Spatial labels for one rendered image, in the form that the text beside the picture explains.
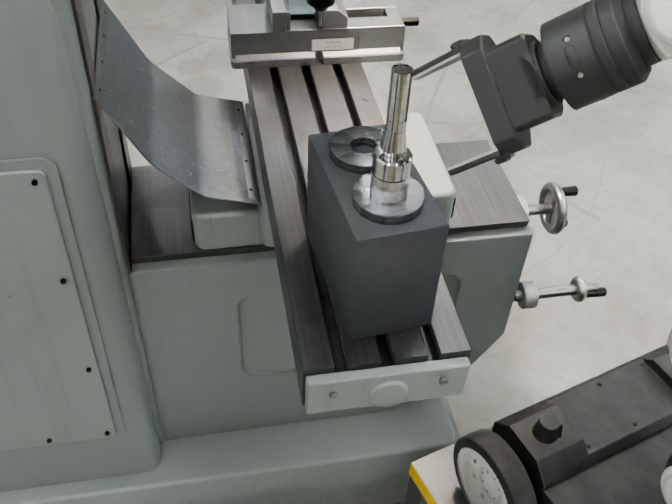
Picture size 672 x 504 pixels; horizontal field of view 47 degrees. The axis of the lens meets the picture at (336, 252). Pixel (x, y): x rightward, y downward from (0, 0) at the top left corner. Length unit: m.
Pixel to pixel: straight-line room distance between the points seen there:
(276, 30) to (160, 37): 2.23
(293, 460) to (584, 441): 0.69
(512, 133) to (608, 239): 2.08
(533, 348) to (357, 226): 1.53
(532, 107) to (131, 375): 1.08
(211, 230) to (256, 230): 0.08
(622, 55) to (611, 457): 0.95
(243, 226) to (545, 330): 1.29
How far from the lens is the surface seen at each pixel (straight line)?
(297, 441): 1.88
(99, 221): 1.34
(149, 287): 1.50
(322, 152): 1.04
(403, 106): 0.87
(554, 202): 1.76
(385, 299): 1.00
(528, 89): 0.77
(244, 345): 1.66
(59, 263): 1.38
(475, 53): 0.78
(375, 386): 1.04
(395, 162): 0.90
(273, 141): 1.37
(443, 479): 1.62
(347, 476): 1.89
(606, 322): 2.55
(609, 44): 0.73
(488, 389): 2.27
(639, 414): 1.58
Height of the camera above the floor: 1.79
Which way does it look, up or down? 44 degrees down
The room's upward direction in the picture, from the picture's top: 3 degrees clockwise
